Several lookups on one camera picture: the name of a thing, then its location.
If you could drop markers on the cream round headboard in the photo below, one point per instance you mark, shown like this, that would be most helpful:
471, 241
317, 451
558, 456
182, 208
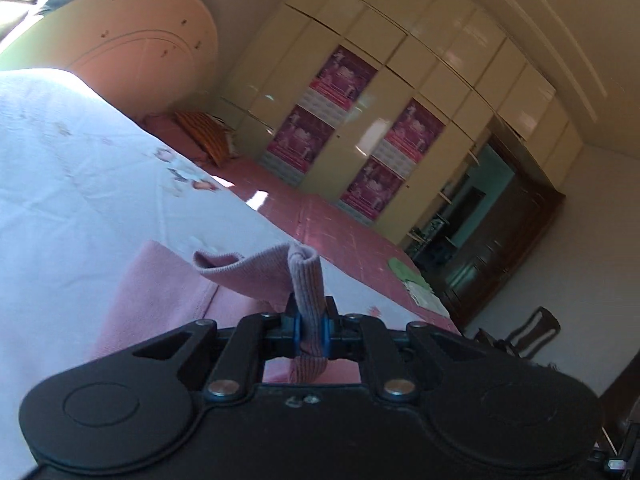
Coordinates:
141, 56

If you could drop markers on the green cloth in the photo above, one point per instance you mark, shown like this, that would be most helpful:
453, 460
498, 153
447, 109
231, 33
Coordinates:
406, 275

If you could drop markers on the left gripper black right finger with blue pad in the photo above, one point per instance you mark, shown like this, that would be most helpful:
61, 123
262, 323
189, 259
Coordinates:
339, 337

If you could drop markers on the upper left magenta poster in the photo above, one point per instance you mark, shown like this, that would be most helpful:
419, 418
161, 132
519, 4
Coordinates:
343, 77

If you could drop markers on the magenta poster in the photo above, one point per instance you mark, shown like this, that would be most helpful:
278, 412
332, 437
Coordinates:
371, 191
410, 137
296, 145
343, 77

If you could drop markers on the orange striped pillow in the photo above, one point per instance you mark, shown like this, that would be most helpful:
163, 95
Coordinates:
214, 137

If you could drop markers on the cream glossy wardrobe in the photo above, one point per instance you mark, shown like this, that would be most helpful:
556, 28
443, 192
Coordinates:
447, 54

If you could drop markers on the lower right magenta poster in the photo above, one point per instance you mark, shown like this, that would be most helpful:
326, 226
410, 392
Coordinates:
371, 191

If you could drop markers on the pink knit sweater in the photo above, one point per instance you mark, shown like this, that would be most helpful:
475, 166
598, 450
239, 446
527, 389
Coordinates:
160, 291

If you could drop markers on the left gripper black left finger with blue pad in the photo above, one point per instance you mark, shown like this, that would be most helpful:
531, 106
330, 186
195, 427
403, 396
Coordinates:
284, 331

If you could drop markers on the white floral bed sheet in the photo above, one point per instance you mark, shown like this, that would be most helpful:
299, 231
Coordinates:
83, 190

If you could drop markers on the dark wooden chair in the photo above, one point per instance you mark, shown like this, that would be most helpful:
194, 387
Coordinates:
528, 339

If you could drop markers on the dark brown wooden door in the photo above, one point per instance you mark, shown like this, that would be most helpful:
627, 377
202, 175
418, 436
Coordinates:
486, 221

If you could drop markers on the lower left magenta poster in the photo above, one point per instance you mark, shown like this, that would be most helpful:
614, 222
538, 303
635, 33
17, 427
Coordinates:
296, 145

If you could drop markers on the pink checkered bed cover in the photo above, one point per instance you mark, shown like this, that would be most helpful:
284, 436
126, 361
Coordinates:
354, 248

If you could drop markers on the upper right magenta poster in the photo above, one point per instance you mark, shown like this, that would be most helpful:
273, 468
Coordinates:
410, 137

